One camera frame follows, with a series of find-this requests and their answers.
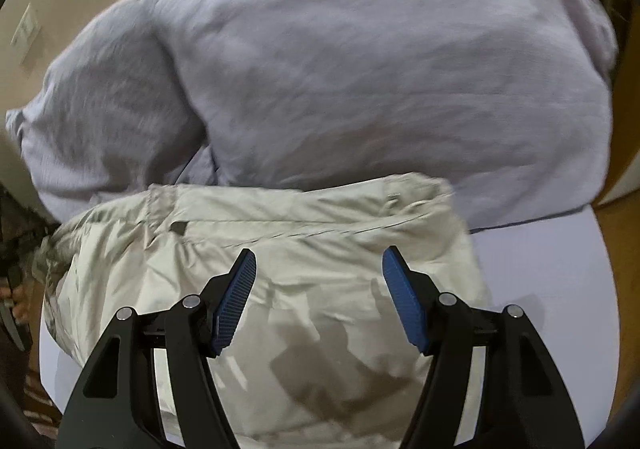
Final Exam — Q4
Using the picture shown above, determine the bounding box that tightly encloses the wall light switch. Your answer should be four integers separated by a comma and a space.
10, 4, 41, 65

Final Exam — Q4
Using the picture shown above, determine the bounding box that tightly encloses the right lavender pillow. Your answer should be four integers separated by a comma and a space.
145, 0, 617, 228

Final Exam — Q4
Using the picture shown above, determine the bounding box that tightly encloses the left lavender pillow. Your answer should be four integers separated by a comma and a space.
6, 0, 217, 222

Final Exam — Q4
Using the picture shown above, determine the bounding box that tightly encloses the beige puffer jacket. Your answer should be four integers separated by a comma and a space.
34, 174, 489, 448

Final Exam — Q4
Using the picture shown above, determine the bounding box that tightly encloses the lavender bed mattress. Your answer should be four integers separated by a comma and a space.
38, 204, 622, 449

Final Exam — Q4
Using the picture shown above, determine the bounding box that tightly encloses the lavender pillow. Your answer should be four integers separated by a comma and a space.
6, 0, 217, 222
145, 0, 617, 228

